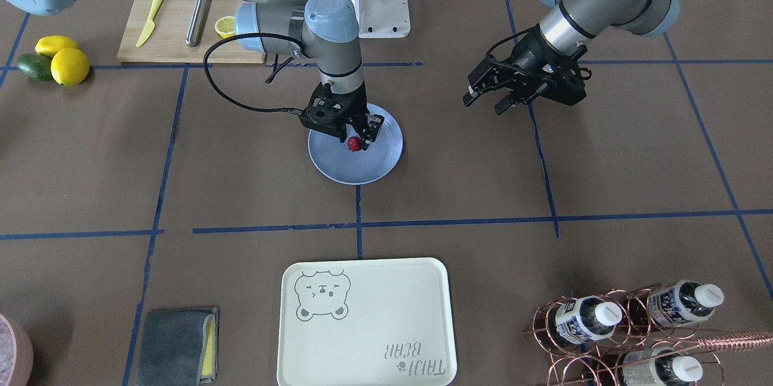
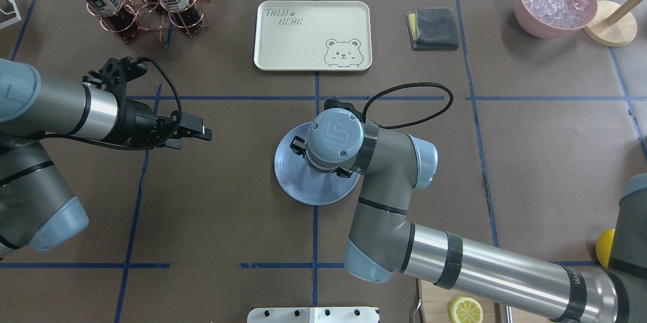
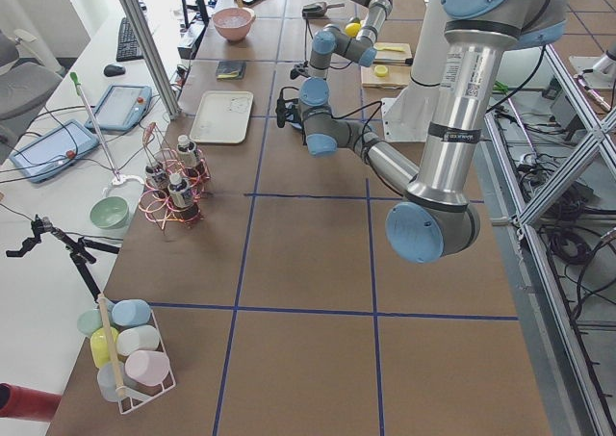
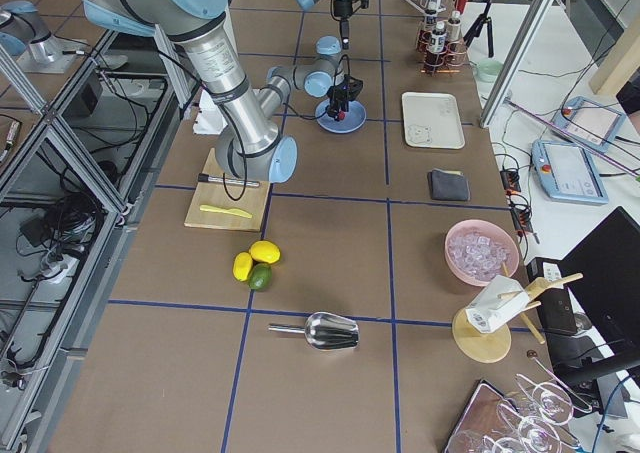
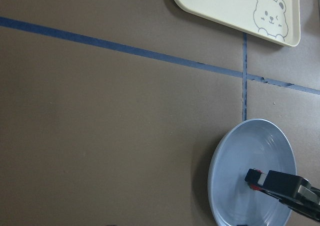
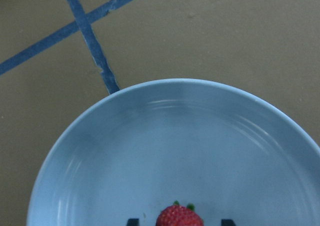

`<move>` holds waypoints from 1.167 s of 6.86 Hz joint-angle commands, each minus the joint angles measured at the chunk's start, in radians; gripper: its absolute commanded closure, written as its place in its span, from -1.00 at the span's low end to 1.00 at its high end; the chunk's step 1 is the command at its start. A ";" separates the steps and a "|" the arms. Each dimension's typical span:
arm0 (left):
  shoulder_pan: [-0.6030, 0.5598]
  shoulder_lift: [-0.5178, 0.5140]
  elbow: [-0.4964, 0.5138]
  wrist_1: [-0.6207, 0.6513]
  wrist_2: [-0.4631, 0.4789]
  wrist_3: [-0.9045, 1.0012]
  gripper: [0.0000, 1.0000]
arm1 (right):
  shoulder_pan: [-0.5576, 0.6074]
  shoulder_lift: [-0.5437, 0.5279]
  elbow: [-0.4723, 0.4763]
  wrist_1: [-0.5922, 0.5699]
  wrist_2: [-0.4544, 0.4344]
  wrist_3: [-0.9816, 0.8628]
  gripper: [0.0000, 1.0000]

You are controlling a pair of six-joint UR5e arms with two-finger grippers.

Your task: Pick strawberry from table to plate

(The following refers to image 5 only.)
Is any blue plate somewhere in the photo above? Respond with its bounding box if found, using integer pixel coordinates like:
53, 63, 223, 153
207, 119, 297, 226

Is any cream bear tray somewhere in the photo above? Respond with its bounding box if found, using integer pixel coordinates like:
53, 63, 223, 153
175, 0, 301, 47

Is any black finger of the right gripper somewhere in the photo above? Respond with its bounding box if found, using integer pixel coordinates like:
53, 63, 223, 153
244, 169, 311, 191

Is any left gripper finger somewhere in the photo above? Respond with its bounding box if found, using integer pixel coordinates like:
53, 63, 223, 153
261, 186, 320, 223

